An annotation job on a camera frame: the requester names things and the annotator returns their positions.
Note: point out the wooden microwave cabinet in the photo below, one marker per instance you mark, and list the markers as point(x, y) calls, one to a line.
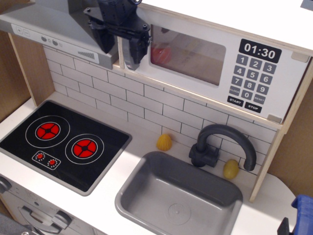
point(267, 65)

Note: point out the black toy stovetop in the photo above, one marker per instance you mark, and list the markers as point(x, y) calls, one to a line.
point(66, 146)

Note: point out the white toy microwave door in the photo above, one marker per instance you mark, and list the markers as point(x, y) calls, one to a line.
point(190, 56)

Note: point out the black clamp object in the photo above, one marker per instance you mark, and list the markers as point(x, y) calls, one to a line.
point(283, 228)

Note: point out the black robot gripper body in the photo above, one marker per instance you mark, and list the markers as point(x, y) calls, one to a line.
point(119, 17)

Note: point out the red toy food in microwave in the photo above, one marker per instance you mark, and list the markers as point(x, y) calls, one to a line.
point(161, 55)

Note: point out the grey range hood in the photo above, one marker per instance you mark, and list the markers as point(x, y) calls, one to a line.
point(59, 24)

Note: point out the grey toy oven door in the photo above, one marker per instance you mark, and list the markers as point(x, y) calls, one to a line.
point(43, 217)

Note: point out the grey fabric object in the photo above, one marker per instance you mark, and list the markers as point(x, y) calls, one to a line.
point(11, 227)

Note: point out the grey microwave door handle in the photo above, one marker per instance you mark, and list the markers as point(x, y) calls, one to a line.
point(128, 59)

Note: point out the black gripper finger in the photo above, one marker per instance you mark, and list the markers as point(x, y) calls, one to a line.
point(138, 49)
point(104, 39)

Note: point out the blue plastic object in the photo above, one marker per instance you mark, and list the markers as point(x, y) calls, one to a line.
point(304, 218)

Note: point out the yellow ridged toy lemon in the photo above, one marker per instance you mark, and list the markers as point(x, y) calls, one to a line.
point(164, 142)

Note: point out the yellow smooth toy potato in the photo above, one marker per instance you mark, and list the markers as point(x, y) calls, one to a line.
point(231, 169)

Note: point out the grey oven knob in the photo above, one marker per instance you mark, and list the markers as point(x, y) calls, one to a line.
point(5, 185)

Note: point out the grey plastic sink basin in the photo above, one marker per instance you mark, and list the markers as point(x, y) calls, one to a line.
point(168, 196)

